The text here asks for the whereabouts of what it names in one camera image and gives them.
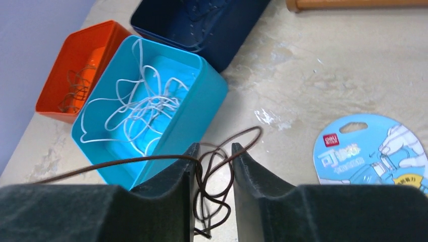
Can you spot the blue blister pack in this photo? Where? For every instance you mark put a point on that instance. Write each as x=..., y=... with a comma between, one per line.
x=369, y=149

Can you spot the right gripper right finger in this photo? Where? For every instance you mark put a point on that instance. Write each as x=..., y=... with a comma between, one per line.
x=271, y=209

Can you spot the light blue plastic tray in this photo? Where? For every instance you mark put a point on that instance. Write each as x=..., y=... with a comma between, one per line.
x=152, y=99

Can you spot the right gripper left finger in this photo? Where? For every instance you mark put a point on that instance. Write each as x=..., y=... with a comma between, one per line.
x=159, y=209

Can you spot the wooden shelf rack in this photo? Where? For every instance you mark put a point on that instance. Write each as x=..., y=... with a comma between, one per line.
x=298, y=6

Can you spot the orange plastic tray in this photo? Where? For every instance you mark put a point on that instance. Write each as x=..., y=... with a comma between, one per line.
x=80, y=63

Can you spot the dark blue plastic tray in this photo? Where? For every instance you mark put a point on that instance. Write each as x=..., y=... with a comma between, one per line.
x=214, y=30

